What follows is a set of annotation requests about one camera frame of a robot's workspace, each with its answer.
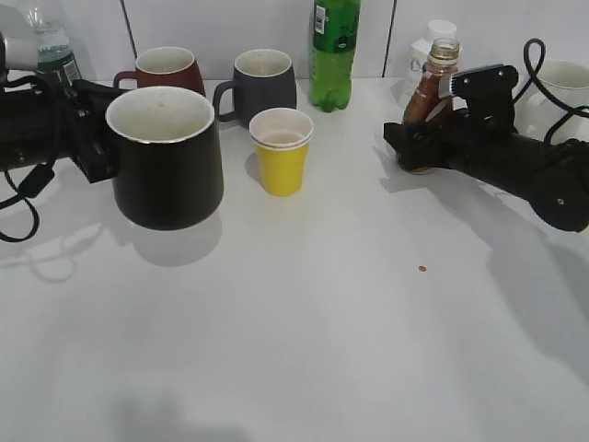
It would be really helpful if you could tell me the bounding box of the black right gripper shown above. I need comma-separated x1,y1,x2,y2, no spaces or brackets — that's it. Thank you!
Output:
383,112,465,171

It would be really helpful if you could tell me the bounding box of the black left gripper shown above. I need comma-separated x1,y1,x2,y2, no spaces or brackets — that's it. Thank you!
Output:
69,79,125,183

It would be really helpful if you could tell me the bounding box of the brown coffee drink bottle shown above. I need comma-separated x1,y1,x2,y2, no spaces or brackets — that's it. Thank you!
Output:
402,38,461,141

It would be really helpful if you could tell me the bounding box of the black ceramic mug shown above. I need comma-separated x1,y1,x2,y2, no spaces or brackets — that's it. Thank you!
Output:
105,86,225,231

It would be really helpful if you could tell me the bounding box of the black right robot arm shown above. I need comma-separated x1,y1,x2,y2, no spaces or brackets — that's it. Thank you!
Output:
383,110,588,232

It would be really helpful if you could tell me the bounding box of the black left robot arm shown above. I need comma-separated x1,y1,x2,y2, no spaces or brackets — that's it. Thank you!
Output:
1,75,125,183

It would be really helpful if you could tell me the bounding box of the yellow paper cup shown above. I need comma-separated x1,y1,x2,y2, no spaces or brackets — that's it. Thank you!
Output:
248,108,314,197

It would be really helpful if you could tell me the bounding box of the clear water bottle green label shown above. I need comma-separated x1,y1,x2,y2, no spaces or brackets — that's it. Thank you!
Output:
24,1,81,95

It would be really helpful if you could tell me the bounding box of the dark red ceramic mug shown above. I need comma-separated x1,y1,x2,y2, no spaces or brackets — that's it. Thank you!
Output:
112,46,206,96

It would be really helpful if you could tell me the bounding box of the white plastic bottle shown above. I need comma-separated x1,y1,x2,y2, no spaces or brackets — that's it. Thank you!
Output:
401,19,457,106

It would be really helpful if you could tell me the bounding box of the white ceramic mug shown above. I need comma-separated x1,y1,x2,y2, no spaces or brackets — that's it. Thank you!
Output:
514,60,588,145

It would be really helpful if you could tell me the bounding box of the green soda bottle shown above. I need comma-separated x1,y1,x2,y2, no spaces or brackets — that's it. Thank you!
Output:
310,1,361,112

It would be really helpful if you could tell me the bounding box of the grey ceramic mug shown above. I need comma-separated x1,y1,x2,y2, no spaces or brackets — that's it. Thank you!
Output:
213,49,297,127

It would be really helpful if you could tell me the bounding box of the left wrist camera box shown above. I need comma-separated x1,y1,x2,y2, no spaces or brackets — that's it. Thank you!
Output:
1,29,38,72

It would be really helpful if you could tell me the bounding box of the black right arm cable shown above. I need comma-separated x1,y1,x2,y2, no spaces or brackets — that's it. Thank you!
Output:
510,38,589,145

